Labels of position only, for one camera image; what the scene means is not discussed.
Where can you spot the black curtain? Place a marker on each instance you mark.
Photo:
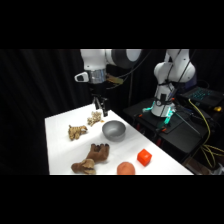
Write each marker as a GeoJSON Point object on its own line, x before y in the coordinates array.
{"type": "Point", "coordinates": [36, 100]}

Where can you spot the brown plush deer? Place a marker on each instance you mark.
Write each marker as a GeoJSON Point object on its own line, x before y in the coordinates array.
{"type": "Point", "coordinates": [94, 157]}

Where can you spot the red cube block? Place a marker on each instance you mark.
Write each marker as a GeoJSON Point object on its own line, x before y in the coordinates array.
{"type": "Point", "coordinates": [144, 157]}

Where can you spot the black robot stand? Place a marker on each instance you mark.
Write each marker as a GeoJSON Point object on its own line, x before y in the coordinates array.
{"type": "Point", "coordinates": [180, 133]}

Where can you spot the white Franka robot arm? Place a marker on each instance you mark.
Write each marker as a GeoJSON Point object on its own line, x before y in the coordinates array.
{"type": "Point", "coordinates": [171, 71]}

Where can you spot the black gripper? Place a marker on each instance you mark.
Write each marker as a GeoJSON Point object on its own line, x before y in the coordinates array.
{"type": "Point", "coordinates": [97, 88]}

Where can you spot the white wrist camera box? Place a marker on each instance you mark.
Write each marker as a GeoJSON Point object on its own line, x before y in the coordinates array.
{"type": "Point", "coordinates": [81, 77]}

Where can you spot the orange round ball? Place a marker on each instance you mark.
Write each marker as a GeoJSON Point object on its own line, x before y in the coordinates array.
{"type": "Point", "coordinates": [126, 168]}

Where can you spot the small yellow plug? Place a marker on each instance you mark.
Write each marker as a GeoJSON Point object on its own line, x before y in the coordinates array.
{"type": "Point", "coordinates": [217, 108]}

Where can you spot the spotted plush giraffe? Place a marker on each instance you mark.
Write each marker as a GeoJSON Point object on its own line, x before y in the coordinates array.
{"type": "Point", "coordinates": [95, 118]}

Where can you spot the grey metal bowl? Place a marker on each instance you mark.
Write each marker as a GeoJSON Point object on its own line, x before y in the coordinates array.
{"type": "Point", "coordinates": [114, 130]}

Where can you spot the black laptop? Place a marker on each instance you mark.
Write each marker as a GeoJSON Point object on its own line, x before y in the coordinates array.
{"type": "Point", "coordinates": [201, 95]}

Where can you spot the striped plush tiger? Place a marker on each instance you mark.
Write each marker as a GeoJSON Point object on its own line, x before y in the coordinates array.
{"type": "Point", "coordinates": [76, 131]}

